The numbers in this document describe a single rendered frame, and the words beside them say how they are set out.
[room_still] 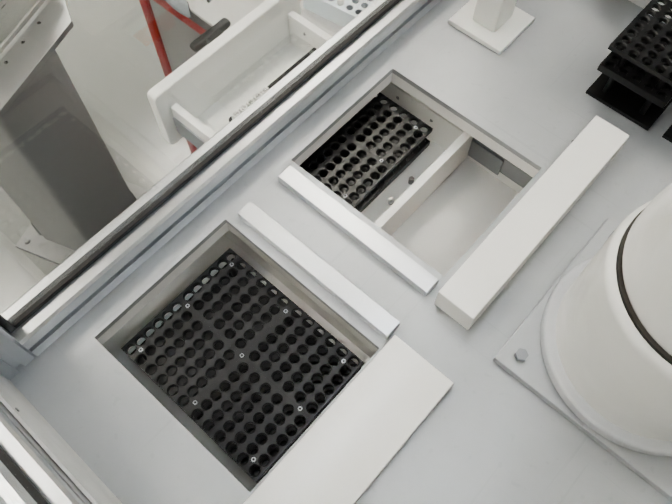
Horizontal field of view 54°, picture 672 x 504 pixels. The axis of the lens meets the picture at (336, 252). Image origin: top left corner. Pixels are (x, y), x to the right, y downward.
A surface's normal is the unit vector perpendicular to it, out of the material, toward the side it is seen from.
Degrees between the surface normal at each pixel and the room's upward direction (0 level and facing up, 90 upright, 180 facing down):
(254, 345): 0
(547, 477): 0
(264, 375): 0
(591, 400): 90
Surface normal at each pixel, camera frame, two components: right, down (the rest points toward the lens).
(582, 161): 0.00, -0.44
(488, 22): -0.66, 0.67
